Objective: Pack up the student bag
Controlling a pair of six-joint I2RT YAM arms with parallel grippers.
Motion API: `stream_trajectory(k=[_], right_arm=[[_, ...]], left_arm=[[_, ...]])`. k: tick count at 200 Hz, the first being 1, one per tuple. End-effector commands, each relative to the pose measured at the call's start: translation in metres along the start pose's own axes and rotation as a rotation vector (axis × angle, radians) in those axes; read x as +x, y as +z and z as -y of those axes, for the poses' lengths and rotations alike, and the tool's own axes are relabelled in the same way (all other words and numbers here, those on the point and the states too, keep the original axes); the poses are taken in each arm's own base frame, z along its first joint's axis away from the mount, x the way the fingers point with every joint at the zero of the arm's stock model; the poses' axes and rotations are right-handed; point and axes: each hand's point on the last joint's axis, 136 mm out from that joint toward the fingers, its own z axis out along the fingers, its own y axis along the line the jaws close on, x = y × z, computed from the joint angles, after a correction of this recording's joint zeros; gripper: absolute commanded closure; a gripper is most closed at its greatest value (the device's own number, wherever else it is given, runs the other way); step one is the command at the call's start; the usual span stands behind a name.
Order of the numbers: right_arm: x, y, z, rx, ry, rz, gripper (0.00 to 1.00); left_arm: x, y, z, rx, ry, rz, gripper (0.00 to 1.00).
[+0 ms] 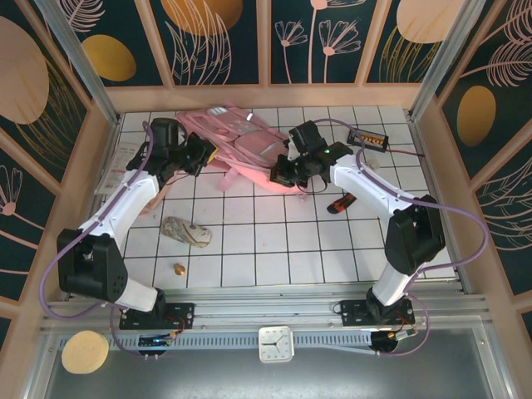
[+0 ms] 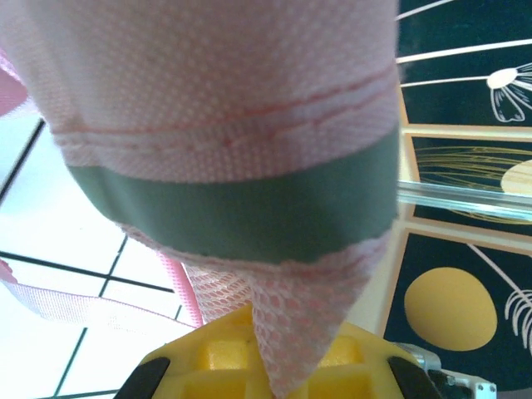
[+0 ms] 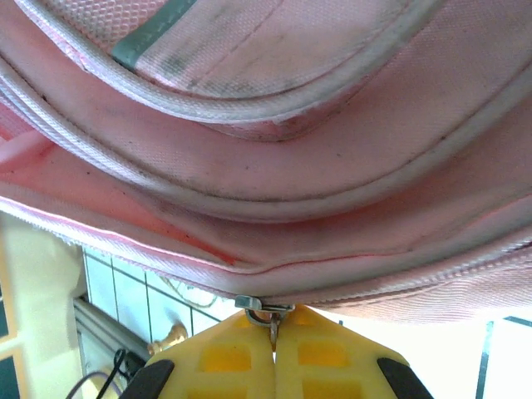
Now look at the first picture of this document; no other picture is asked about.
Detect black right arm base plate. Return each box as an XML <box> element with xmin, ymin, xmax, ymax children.
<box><xmin>340</xmin><ymin>298</ymin><xmax>416</xmax><ymax>329</ymax></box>

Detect aluminium frame post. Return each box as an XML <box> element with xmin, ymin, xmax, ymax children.
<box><xmin>32</xmin><ymin>0</ymin><xmax>122</xmax><ymax>128</ymax></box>
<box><xmin>406</xmin><ymin>0</ymin><xmax>498</xmax><ymax>122</ymax></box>

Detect aluminium mounting rail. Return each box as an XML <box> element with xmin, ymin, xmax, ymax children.
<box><xmin>41</xmin><ymin>290</ymin><xmax>491</xmax><ymax>333</ymax></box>

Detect black board with orange connectors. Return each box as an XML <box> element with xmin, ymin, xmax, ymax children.
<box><xmin>347</xmin><ymin>126</ymin><xmax>391</xmax><ymax>151</ymax></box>

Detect thin red black wire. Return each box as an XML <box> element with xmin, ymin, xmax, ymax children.
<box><xmin>386</xmin><ymin>145</ymin><xmax>426</xmax><ymax>159</ymax></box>

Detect pink school backpack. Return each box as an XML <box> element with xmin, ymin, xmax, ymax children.
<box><xmin>174</xmin><ymin>102</ymin><xmax>311</xmax><ymax>203</ymax></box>

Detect white square clock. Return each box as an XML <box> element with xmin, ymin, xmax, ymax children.
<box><xmin>257</xmin><ymin>326</ymin><xmax>297</xmax><ymax>365</ymax></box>

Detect white slotted cable duct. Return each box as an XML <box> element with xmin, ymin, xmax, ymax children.
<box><xmin>60</xmin><ymin>331</ymin><xmax>375</xmax><ymax>357</ymax></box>

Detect white packet with red print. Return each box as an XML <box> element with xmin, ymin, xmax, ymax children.
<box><xmin>96</xmin><ymin>142</ymin><xmax>140</xmax><ymax>195</ymax></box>

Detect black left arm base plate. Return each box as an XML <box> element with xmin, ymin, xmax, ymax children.
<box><xmin>119</xmin><ymin>302</ymin><xmax>196</xmax><ymax>332</ymax></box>

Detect orange black utility knife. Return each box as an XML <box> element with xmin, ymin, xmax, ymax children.
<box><xmin>327</xmin><ymin>193</ymin><xmax>358</xmax><ymax>215</ymax></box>

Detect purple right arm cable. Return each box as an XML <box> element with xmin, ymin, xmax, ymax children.
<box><xmin>309</xmin><ymin>118</ymin><xmax>488</xmax><ymax>357</ymax></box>

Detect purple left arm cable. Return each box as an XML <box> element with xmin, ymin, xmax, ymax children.
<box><xmin>40</xmin><ymin>120</ymin><xmax>175</xmax><ymax>358</ymax></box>

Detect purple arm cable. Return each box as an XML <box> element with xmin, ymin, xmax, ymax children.
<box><xmin>40</xmin><ymin>120</ymin><xmax>175</xmax><ymax>358</ymax></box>
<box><xmin>309</xmin><ymin>118</ymin><xmax>488</xmax><ymax>357</ymax></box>

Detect round yellow sponge disc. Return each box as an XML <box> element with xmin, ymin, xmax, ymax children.
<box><xmin>61</xmin><ymin>330</ymin><xmax>110</xmax><ymax>374</ymax></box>

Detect small black controller board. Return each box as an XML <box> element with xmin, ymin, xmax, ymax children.
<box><xmin>138</xmin><ymin>332</ymin><xmax>184</xmax><ymax>348</ymax></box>

